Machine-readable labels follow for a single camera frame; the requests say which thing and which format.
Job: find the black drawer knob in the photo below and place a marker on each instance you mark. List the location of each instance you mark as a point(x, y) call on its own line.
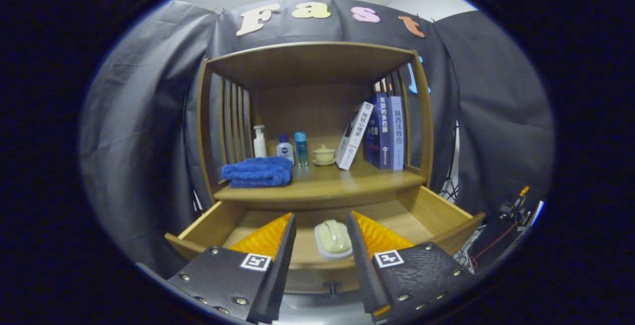
point(333, 289)

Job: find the black and orange device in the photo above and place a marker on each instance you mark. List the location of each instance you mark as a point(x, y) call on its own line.
point(516, 206)

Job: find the wooden cabinet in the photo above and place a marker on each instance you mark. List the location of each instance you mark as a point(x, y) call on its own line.
point(307, 106)

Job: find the black tripod stand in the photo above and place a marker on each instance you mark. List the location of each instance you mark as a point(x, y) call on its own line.
point(454, 186)

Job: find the white bottle with blue cap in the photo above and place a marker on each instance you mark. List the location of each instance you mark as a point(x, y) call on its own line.
point(285, 150)

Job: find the blue folded towel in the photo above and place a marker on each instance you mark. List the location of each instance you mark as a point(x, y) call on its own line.
point(258, 172)

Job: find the beige lidded tea cup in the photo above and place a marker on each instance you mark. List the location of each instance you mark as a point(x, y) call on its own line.
point(324, 155)

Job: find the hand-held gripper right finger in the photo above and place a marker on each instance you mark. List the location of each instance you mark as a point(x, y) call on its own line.
point(364, 270)

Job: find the white book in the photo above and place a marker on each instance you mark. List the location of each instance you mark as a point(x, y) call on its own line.
point(353, 136)

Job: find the clear blue bottle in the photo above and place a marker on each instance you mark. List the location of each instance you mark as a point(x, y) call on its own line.
point(300, 149)

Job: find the dark blue book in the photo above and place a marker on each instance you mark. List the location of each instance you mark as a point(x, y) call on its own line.
point(379, 131)

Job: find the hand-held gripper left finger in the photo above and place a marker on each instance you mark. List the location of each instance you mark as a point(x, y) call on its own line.
point(280, 265)

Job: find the pale lilac book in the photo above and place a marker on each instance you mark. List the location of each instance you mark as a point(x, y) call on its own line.
point(396, 134)

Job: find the wooden countertop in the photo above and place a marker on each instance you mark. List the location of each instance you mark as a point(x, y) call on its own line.
point(347, 183)

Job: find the white pump bottle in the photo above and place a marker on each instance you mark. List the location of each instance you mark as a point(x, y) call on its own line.
point(259, 146)

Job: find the white sheet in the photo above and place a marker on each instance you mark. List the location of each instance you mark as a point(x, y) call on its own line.
point(538, 212)

